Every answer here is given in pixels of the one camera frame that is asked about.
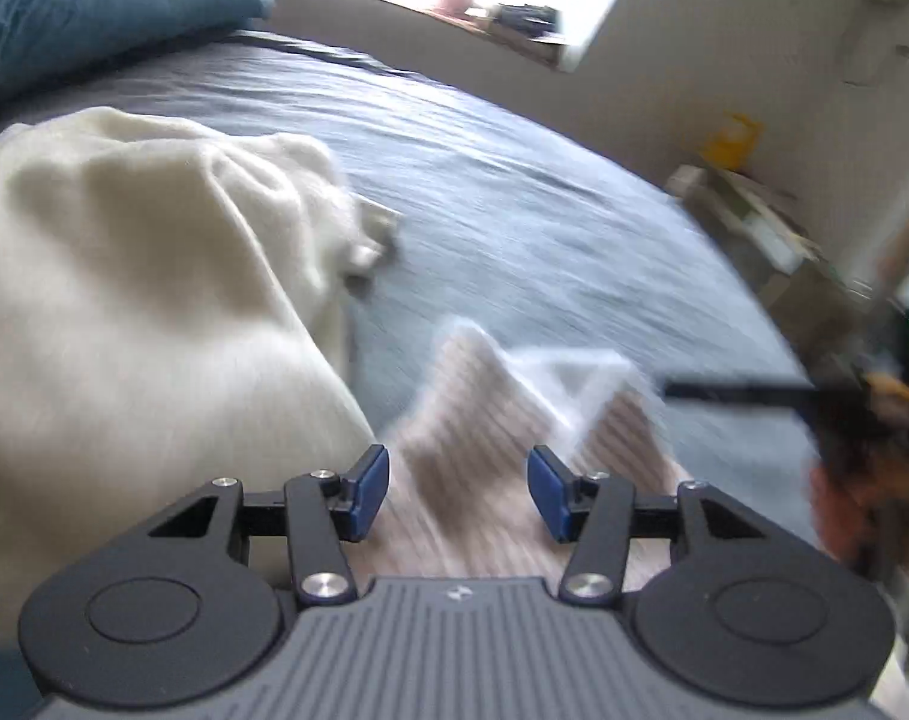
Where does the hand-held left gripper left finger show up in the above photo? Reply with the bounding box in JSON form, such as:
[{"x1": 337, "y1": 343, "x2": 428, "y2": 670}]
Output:
[{"x1": 148, "y1": 445, "x2": 390, "y2": 610}]

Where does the cream fleece sweater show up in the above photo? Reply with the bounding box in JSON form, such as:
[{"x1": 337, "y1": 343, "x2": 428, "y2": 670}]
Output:
[{"x1": 0, "y1": 106, "x2": 403, "y2": 646}]

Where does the yellow box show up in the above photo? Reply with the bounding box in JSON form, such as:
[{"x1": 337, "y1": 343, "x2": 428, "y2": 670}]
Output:
[{"x1": 705, "y1": 114, "x2": 764, "y2": 170}]

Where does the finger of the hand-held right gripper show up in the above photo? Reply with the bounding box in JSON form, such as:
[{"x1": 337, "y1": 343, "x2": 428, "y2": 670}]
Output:
[{"x1": 662, "y1": 379, "x2": 823, "y2": 410}]

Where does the grey blue bed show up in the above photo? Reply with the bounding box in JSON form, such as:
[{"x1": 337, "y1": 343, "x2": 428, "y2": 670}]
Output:
[{"x1": 0, "y1": 30, "x2": 838, "y2": 586}]

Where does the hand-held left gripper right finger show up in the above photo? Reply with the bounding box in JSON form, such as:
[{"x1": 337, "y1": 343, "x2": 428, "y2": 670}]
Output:
[{"x1": 527, "y1": 445, "x2": 766, "y2": 607}]

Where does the beige houndstooth coat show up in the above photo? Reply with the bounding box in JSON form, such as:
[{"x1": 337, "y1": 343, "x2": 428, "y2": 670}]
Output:
[{"x1": 349, "y1": 315, "x2": 695, "y2": 593}]

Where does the person's right hand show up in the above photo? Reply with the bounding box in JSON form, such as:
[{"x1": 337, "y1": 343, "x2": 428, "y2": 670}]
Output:
[{"x1": 808, "y1": 457, "x2": 894, "y2": 567}]

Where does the teal duvet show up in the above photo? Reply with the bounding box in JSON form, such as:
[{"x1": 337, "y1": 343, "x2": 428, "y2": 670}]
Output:
[{"x1": 0, "y1": 0, "x2": 275, "y2": 113}]

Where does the dark bag on sill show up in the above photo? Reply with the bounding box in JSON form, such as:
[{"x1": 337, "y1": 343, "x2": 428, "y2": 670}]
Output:
[{"x1": 484, "y1": 4, "x2": 568, "y2": 65}]

